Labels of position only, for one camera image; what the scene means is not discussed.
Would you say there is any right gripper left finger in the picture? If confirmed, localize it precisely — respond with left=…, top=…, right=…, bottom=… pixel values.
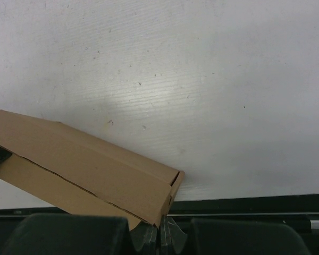
left=2, top=214, right=157, bottom=254

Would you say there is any brown cardboard paper box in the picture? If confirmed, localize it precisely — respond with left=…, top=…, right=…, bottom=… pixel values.
left=0, top=110, right=184, bottom=229

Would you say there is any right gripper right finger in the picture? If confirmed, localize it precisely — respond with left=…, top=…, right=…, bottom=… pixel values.
left=161, top=214, right=310, bottom=254

